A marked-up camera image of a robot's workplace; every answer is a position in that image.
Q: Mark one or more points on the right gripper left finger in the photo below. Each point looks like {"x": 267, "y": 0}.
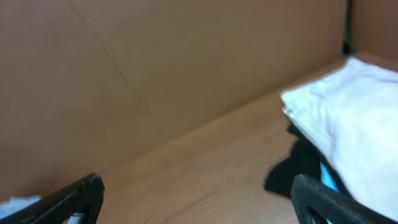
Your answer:
{"x": 84, "y": 197}

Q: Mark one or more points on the beige shorts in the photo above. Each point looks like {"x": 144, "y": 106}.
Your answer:
{"x": 351, "y": 117}

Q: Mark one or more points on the light blue denim shorts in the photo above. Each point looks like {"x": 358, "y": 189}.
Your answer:
{"x": 15, "y": 204}

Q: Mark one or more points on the black garment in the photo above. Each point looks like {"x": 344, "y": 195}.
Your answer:
{"x": 306, "y": 159}

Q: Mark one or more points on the bright blue garment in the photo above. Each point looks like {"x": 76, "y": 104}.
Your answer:
{"x": 327, "y": 179}

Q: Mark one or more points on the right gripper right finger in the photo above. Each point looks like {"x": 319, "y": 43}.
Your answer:
{"x": 314, "y": 202}

